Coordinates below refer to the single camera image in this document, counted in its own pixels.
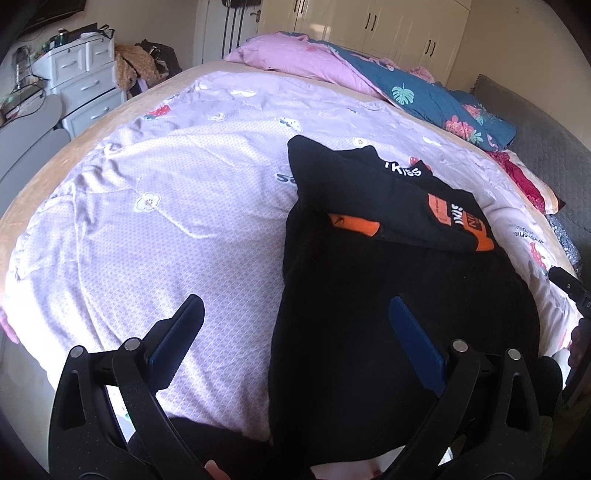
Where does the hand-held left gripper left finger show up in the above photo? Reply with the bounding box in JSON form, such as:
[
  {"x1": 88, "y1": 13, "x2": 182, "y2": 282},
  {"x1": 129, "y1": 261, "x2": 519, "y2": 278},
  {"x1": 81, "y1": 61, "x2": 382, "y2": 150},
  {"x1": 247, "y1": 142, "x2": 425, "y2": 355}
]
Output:
[{"x1": 48, "y1": 294, "x2": 245, "y2": 480}]

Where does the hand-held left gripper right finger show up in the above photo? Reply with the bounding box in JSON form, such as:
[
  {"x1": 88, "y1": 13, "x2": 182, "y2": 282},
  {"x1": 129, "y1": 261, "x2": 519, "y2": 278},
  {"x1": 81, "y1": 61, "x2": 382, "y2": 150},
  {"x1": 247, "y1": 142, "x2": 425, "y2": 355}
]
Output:
[{"x1": 383, "y1": 296, "x2": 544, "y2": 480}]

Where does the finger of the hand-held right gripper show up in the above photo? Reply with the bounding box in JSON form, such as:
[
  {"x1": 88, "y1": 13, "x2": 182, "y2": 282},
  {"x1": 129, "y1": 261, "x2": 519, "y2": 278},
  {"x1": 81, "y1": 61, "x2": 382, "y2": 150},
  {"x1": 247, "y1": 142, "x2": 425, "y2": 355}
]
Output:
[{"x1": 549, "y1": 267, "x2": 591, "y2": 315}]

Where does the black sweater with orange patches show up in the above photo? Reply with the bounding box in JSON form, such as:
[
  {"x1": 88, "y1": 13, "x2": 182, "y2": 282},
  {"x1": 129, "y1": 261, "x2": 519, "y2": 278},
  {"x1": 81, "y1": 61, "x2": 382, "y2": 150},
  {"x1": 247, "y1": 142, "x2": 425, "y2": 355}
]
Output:
[{"x1": 268, "y1": 135, "x2": 541, "y2": 472}]

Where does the dark patterned cushion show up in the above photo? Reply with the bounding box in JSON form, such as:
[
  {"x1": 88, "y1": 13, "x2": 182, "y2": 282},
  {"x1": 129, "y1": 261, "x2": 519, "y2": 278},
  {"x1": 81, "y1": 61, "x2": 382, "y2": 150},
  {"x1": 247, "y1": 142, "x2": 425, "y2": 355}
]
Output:
[{"x1": 549, "y1": 215, "x2": 586, "y2": 267}]

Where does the red floral pillow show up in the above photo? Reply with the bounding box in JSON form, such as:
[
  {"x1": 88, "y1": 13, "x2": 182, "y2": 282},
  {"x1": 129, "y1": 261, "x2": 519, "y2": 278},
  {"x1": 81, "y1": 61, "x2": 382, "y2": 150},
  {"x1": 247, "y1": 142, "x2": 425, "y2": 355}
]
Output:
[{"x1": 489, "y1": 148, "x2": 566, "y2": 215}]

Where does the lilac printed bed sheet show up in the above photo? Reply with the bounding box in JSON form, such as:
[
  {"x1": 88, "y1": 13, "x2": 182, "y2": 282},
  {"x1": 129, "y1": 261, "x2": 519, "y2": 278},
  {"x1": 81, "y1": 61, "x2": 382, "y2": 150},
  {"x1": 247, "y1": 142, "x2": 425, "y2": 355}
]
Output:
[{"x1": 9, "y1": 69, "x2": 583, "y2": 439}]

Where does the grey quilted headboard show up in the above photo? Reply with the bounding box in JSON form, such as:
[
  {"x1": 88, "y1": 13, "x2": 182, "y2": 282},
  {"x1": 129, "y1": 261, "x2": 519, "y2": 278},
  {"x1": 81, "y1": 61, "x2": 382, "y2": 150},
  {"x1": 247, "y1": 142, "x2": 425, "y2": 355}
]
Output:
[{"x1": 471, "y1": 74, "x2": 591, "y2": 278}]

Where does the pink and blue floral quilt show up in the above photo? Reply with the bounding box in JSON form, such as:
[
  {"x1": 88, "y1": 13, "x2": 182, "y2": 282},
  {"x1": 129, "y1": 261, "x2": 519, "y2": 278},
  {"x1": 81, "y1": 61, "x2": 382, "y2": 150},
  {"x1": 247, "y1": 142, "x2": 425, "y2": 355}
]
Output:
[{"x1": 225, "y1": 31, "x2": 517, "y2": 151}]

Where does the white drawer cabinet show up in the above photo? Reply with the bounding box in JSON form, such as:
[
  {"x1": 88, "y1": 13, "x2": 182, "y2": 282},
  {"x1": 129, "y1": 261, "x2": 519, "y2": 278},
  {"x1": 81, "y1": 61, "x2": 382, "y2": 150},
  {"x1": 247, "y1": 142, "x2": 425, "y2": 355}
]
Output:
[{"x1": 31, "y1": 34, "x2": 125, "y2": 139}]

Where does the tan knitted cloth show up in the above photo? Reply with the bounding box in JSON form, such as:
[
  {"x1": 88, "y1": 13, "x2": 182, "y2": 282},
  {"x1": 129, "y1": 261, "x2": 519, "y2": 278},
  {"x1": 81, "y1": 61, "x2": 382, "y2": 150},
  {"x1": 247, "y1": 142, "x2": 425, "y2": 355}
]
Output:
[{"x1": 115, "y1": 45, "x2": 160, "y2": 97}]

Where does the black bag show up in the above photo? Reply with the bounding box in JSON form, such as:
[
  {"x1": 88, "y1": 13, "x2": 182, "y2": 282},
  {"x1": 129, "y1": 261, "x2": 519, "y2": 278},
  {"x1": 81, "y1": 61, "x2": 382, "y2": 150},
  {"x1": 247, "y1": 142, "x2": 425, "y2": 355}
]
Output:
[{"x1": 135, "y1": 40, "x2": 183, "y2": 77}]

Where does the white door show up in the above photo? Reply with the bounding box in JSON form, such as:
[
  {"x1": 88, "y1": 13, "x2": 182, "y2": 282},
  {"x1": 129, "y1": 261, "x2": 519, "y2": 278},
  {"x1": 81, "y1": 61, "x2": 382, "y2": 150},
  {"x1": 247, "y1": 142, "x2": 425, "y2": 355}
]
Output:
[{"x1": 194, "y1": 0, "x2": 262, "y2": 65}]

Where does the cream wardrobe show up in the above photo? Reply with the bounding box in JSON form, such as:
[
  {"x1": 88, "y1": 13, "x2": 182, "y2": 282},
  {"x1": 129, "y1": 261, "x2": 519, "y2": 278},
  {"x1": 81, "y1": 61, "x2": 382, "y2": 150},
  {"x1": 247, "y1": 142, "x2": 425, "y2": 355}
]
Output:
[{"x1": 259, "y1": 0, "x2": 472, "y2": 86}]

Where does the black television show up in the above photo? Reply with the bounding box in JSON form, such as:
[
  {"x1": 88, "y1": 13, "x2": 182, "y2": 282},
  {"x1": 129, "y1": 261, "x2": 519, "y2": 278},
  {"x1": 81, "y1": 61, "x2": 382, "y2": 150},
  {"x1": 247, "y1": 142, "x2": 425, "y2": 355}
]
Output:
[{"x1": 23, "y1": 0, "x2": 88, "y2": 33}]

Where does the cluttered desk with cables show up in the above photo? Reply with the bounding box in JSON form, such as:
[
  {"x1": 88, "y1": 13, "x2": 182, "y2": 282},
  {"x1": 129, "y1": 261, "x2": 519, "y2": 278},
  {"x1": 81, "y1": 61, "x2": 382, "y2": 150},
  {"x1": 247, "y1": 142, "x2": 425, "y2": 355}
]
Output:
[{"x1": 0, "y1": 46, "x2": 46, "y2": 127}]

